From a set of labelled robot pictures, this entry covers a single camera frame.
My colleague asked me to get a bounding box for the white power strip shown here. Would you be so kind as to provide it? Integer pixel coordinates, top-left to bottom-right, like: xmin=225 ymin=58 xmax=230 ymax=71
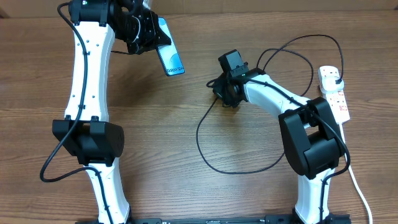
xmin=318 ymin=65 xmax=350 ymax=124

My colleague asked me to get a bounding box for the white power strip cord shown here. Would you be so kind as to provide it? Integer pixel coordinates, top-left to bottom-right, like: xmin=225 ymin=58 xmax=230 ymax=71
xmin=338 ymin=123 xmax=374 ymax=224

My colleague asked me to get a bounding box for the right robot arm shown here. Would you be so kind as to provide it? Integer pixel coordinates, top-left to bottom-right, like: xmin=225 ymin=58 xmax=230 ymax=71
xmin=208 ymin=50 xmax=350 ymax=223

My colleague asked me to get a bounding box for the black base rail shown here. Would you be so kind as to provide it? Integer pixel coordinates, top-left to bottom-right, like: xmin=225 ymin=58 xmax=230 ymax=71
xmin=75 ymin=214 xmax=351 ymax=224

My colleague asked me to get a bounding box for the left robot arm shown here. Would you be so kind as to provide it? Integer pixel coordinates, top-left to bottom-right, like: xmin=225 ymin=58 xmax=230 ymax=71
xmin=52 ymin=0 xmax=185 ymax=223

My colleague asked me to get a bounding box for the white charger plug adapter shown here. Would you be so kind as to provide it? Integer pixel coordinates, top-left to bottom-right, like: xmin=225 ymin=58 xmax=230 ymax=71
xmin=320 ymin=77 xmax=345 ymax=94

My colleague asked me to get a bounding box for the blue Galaxy smartphone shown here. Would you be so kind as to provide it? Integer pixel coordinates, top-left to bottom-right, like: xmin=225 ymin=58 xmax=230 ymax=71
xmin=157 ymin=17 xmax=185 ymax=77

